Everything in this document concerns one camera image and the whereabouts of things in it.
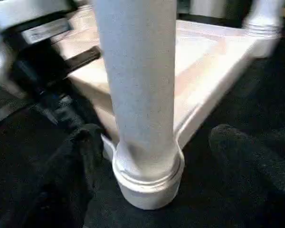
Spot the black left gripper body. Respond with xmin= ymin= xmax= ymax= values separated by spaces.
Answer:
xmin=4 ymin=16 xmax=86 ymax=125

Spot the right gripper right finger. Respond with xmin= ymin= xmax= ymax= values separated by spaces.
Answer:
xmin=208 ymin=124 xmax=285 ymax=228

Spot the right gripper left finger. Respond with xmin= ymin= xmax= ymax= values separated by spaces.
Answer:
xmin=21 ymin=123 xmax=105 ymax=228

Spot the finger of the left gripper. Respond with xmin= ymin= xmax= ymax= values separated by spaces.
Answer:
xmin=64 ymin=46 xmax=102 ymax=72

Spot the white plastic table leg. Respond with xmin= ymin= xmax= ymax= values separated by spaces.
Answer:
xmin=92 ymin=0 xmax=185 ymax=188
xmin=241 ymin=0 xmax=285 ymax=37

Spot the black mat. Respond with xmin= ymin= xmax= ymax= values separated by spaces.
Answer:
xmin=0 ymin=28 xmax=285 ymax=228

